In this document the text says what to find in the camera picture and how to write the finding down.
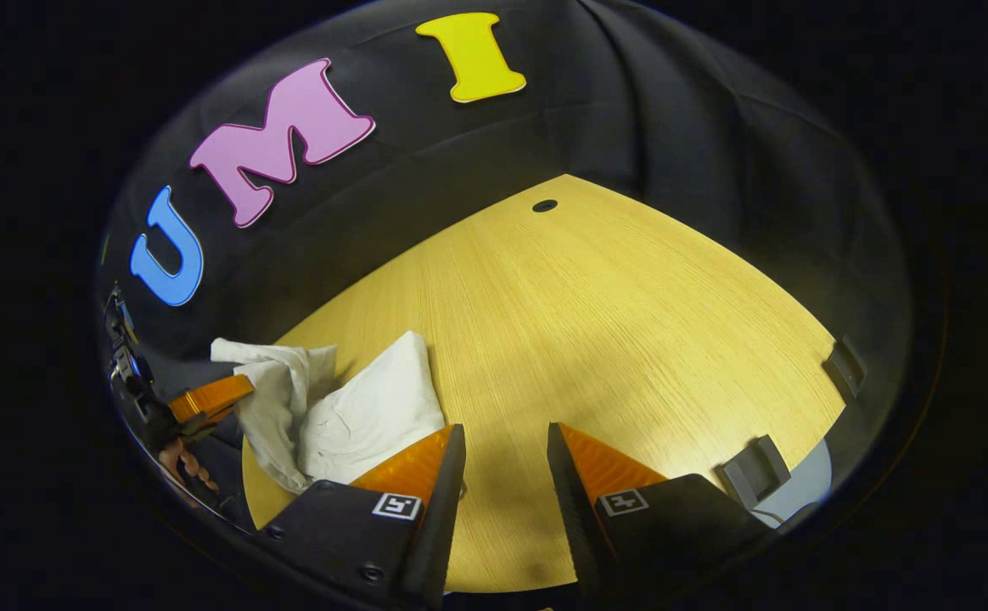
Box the black backdrop cloth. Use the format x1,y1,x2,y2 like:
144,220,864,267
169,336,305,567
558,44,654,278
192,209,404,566
95,0,916,476

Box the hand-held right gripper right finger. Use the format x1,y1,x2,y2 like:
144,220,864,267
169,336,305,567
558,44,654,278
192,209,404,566
547,422,772,602

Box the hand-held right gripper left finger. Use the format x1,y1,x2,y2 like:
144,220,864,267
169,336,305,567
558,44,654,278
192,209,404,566
258,423,468,608

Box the grey table edge bracket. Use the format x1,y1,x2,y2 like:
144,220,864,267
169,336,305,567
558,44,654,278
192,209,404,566
715,434,793,510
822,336,869,402

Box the white jeans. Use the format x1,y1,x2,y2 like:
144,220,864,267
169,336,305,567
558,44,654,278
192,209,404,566
210,330,447,496

